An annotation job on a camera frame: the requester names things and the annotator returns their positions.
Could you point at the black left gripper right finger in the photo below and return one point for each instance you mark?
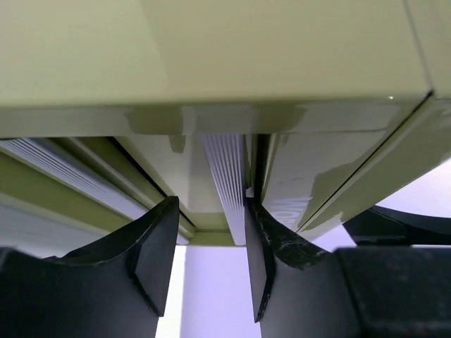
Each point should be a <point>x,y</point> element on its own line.
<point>394,283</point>

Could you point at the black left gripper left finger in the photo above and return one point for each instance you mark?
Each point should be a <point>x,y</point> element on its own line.
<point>116,286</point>

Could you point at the green top drawer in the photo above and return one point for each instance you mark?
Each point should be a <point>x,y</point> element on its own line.
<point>208,172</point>

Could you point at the green drawer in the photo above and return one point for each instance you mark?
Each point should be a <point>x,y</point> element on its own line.
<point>208,172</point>
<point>57,198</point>

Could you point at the green bottom drawer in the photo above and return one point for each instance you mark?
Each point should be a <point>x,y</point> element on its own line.
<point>57,198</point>

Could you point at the green metal drawer chest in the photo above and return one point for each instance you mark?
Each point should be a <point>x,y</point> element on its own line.
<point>346,102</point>

